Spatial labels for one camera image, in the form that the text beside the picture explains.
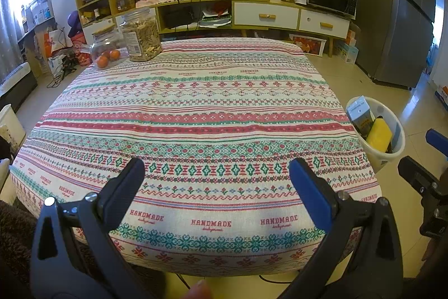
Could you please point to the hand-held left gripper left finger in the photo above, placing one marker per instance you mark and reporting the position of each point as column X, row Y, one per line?
column 130, row 176

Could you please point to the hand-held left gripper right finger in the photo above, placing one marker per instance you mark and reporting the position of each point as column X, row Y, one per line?
column 309, row 188

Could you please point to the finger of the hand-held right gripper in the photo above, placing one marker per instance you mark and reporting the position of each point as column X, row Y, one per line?
column 416, row 174
column 437, row 142

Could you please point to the white plastic bin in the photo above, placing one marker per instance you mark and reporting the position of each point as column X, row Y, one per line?
column 397, row 131

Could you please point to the yellow sponge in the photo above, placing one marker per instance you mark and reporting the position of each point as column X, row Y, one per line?
column 379, row 136

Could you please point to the light blue brown carton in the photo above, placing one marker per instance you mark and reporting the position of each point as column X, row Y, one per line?
column 362, row 117

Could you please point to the person's left hand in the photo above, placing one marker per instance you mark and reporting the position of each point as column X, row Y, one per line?
column 198, row 290

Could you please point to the printed floor box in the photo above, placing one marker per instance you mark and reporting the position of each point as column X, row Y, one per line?
column 442, row 97

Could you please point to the orange tangerine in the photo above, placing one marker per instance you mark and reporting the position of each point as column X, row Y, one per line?
column 103, row 62
column 114, row 55
column 105, row 53

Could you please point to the white chair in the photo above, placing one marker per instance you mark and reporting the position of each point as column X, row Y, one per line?
column 12, row 127

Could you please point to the cardboard boxes on floor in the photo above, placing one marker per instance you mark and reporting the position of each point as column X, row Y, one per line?
column 346, row 48

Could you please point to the grey refrigerator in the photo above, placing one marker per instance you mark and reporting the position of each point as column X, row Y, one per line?
column 388, row 15

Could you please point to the glass jar with wooden lid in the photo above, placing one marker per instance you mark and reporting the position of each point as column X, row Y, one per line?
column 105, row 41

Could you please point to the clear plastic snack jar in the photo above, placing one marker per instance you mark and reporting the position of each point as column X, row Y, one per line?
column 141, row 36

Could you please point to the red framed picture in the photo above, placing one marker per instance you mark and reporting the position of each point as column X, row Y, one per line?
column 308, row 45

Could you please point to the dark bench with white cushion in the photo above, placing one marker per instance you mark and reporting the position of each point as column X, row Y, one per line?
column 15, row 81

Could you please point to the orange white paper bag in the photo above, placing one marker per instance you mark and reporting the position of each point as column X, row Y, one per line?
column 57, row 41

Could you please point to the white cabinet drawer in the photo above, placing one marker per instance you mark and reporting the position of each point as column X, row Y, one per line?
column 323, row 24
column 266, row 16
column 98, row 26

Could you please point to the purple ball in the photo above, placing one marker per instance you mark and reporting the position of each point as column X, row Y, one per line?
column 74, row 22

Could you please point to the black electronics box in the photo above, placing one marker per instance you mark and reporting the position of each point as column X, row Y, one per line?
column 178, row 18

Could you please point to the brown storage jars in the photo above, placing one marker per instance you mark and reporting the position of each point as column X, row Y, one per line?
column 126, row 1

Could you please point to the stack of papers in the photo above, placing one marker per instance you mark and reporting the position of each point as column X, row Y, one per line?
column 215, row 17

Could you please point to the side shelf with boxes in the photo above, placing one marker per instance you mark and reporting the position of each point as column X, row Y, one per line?
column 36, row 10

